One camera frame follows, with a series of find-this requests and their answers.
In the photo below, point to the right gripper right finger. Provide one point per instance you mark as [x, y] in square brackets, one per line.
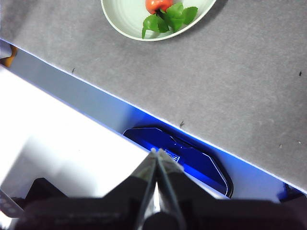
[227, 215]

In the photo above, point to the dark flat device with logo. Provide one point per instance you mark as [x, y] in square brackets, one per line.
[204, 167]

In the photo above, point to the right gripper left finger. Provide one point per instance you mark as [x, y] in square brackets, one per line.
[96, 213]

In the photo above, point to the orange carrot with green leaves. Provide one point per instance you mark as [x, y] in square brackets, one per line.
[177, 14]

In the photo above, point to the orange brown object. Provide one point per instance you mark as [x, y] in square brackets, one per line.
[10, 57]

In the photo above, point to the green plate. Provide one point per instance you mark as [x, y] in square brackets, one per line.
[124, 14]

